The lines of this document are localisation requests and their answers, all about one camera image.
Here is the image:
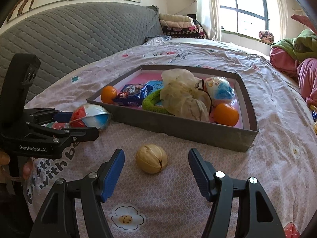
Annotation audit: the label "orange mandarin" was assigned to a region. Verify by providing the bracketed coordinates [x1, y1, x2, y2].
[213, 103, 239, 127]
[100, 85, 118, 104]

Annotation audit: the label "blue oreo cookie pack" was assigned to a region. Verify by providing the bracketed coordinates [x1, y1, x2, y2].
[113, 81, 163, 106]

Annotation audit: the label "green fuzzy ring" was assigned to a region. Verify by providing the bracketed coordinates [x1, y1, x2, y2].
[141, 89, 174, 115]

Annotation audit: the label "cream mesh scrunchie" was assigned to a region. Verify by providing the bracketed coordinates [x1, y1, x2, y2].
[159, 68, 212, 122]

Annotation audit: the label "red blue ball snack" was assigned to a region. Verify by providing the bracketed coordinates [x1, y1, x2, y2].
[204, 76, 235, 107]

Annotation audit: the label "person left hand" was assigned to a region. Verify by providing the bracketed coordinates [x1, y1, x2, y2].
[0, 151, 33, 183]

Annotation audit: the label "grey quilted headboard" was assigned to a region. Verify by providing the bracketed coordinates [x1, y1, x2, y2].
[1, 2, 163, 101]

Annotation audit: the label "walnut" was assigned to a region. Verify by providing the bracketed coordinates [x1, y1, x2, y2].
[135, 144, 168, 174]

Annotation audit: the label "pink strawberry bedsheet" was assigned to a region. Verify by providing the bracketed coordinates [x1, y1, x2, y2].
[25, 41, 316, 237]

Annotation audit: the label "snack packets by quilt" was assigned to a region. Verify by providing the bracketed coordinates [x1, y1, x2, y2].
[309, 104, 317, 134]

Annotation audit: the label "pink quilt pile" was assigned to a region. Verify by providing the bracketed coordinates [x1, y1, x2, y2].
[270, 47, 316, 107]

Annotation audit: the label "folded blankets stack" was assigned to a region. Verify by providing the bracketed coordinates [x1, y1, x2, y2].
[159, 13, 208, 39]

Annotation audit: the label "green blanket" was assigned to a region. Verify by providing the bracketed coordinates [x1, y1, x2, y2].
[272, 29, 317, 62]

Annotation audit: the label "floral bag on sill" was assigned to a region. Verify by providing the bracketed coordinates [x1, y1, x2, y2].
[258, 31, 275, 44]

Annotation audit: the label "white curtain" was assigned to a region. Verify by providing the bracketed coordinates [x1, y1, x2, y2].
[196, 0, 221, 41]

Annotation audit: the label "pink pillow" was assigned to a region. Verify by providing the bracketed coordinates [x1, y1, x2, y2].
[291, 14, 317, 34]

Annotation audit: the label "window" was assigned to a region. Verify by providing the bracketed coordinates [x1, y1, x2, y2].
[219, 0, 270, 39]

